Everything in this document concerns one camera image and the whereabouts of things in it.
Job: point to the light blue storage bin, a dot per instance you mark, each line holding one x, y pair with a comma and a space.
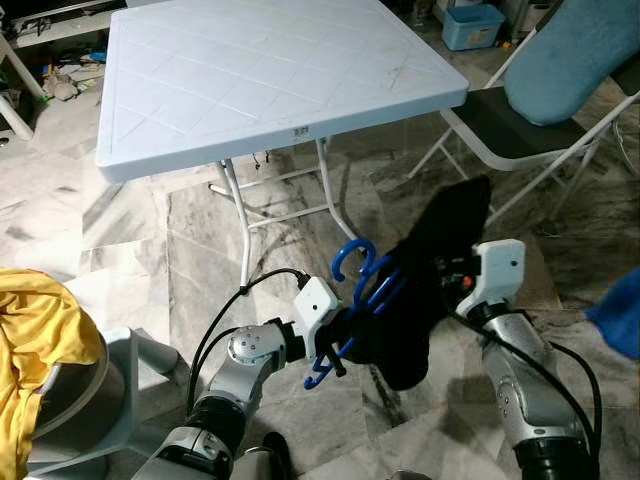
472, 28

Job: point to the robot right leg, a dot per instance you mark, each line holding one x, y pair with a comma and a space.
410, 475

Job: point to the blue plastic hanger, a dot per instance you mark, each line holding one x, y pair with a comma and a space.
356, 243

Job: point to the light blue cushion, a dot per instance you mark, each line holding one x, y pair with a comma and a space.
570, 60

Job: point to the black garment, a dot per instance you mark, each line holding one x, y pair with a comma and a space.
440, 240

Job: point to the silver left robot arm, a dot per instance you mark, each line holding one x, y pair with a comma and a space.
245, 350

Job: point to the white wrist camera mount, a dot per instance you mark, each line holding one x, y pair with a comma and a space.
497, 270
315, 310

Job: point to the white folding chair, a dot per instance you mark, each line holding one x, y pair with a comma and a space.
500, 130

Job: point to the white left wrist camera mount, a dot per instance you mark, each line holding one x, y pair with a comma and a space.
315, 310

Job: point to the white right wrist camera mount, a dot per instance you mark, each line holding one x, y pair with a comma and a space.
497, 270

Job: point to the grey plastic basin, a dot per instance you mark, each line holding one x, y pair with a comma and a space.
92, 385

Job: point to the white tube frame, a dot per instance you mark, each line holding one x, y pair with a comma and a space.
25, 72

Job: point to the bright blue shirt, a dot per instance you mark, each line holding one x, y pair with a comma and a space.
612, 312

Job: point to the yellow knit garment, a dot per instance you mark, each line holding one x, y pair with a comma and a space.
35, 340

